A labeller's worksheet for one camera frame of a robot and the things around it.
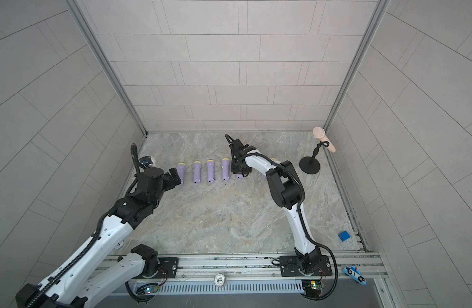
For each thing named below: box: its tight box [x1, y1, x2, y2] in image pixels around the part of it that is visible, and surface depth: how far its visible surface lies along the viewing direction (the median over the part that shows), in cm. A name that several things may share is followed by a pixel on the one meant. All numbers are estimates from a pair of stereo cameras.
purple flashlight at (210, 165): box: [206, 159, 216, 183], surface depth 98 cm
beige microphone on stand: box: [312, 126, 337, 154], surface depth 82 cm
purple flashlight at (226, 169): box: [221, 157, 231, 181], surface depth 98 cm
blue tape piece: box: [337, 230, 351, 242], surface depth 80 cm
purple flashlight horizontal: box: [192, 161, 203, 184], surface depth 98 cm
